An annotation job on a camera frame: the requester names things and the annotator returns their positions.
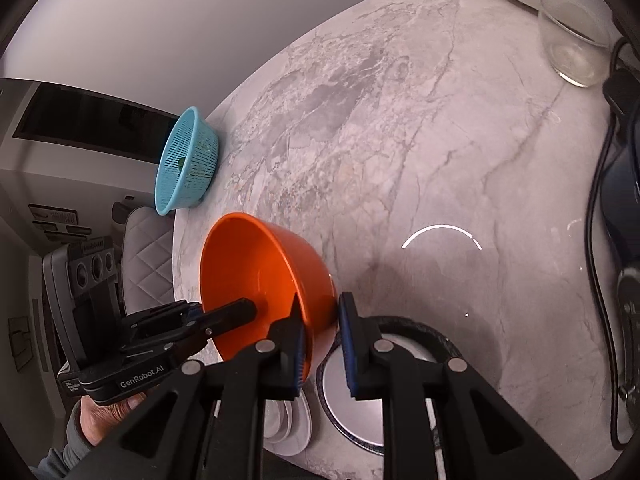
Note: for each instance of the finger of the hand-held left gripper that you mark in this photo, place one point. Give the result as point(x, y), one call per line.
point(230, 316)

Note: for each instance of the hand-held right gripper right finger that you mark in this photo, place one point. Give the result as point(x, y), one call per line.
point(349, 360)

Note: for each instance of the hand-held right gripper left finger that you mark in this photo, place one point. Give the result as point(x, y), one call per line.
point(299, 360)

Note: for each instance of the orange bowl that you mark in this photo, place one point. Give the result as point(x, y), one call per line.
point(240, 270)

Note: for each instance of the blue patterned rim bowl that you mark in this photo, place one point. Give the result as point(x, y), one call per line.
point(350, 422)

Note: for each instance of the person's left forearm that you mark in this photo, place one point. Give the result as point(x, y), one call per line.
point(65, 455)

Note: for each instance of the person's left hand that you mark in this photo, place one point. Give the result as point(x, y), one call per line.
point(107, 417)

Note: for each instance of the grey quilted chair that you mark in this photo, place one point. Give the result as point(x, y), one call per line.
point(145, 260)

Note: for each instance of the blue plastic colander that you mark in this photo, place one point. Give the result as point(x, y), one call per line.
point(185, 170)

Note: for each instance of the black device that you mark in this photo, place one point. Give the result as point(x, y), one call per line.
point(631, 330)

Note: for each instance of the dark blue object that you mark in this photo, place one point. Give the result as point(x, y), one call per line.
point(622, 185)

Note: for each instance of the clear glass bowl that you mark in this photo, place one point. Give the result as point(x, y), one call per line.
point(575, 45)

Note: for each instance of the black framed wall picture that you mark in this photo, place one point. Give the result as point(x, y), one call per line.
point(52, 214)
point(65, 230)

